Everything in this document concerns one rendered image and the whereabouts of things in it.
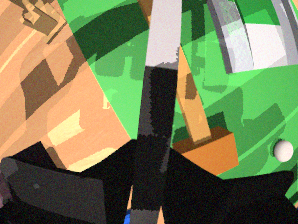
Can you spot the white golf ball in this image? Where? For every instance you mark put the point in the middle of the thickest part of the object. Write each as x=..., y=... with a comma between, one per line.
x=283, y=151

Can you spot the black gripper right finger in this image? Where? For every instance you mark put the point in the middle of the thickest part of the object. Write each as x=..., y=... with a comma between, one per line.
x=194, y=196

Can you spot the green putting mat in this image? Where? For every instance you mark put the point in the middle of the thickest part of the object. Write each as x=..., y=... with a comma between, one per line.
x=259, y=106

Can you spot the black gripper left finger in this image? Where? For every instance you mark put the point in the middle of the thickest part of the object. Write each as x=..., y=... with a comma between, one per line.
x=99, y=195

